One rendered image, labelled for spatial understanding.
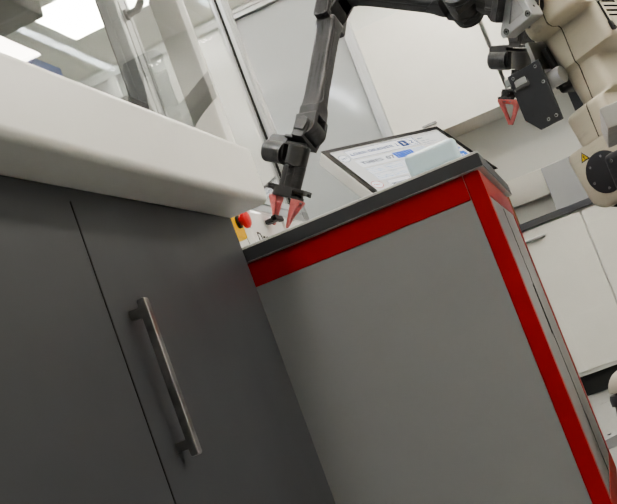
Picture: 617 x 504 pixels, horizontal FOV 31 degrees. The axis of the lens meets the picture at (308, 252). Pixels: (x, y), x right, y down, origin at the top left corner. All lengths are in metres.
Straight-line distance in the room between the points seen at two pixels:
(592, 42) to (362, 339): 1.15
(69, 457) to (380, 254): 0.95
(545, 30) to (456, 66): 3.25
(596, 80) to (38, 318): 1.91
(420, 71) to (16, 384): 5.13
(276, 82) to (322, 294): 2.64
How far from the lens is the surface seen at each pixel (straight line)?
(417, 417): 1.94
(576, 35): 2.82
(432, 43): 6.10
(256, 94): 3.28
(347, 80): 4.46
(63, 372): 1.16
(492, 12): 2.72
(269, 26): 4.59
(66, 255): 1.27
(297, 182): 2.73
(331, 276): 1.95
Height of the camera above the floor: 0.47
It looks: 7 degrees up
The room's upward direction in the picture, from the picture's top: 21 degrees counter-clockwise
